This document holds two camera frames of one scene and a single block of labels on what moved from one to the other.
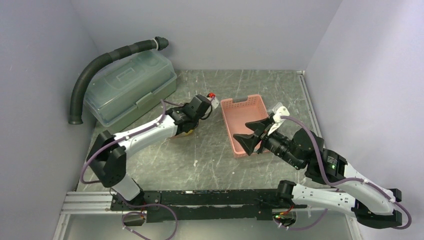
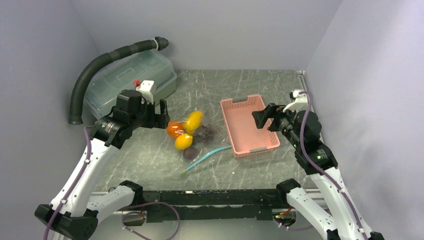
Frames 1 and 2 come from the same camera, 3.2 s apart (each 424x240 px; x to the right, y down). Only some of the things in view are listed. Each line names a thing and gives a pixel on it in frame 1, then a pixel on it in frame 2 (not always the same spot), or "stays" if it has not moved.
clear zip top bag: [190, 134] → [204, 150]
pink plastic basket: [236, 114] stays
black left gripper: [204, 114] → [160, 120]
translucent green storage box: [127, 88] stays
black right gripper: [257, 126] → [261, 117]
